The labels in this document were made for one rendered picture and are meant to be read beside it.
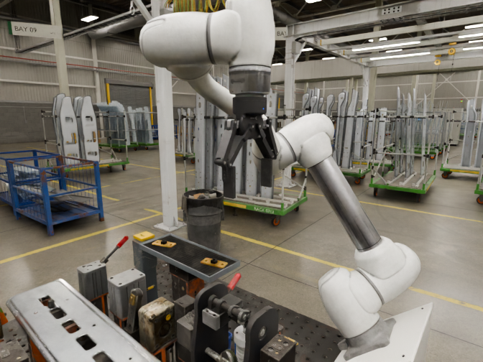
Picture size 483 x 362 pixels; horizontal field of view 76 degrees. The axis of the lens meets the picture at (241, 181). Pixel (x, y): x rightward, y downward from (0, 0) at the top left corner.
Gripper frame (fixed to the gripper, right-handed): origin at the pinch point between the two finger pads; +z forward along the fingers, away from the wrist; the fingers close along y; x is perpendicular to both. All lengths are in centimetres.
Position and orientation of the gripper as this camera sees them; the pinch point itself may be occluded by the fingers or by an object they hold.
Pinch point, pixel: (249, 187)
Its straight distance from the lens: 71.8
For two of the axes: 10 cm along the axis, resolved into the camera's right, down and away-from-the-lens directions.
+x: 7.6, 1.4, -6.3
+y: -6.4, 1.6, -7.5
